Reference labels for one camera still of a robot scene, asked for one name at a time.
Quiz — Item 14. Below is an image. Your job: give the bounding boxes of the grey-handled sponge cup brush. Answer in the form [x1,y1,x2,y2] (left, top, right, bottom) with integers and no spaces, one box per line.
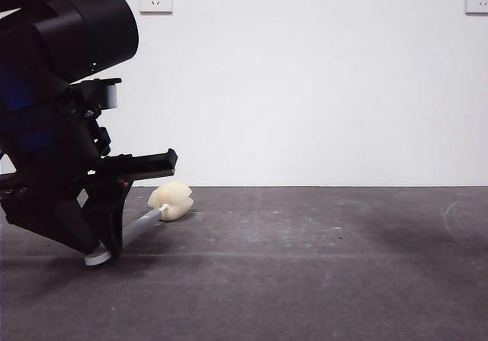
[84,182,194,266]

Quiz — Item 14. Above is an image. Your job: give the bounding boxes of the pale grey left wrist camera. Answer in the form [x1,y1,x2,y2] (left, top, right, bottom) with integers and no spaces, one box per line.
[82,77,123,111]

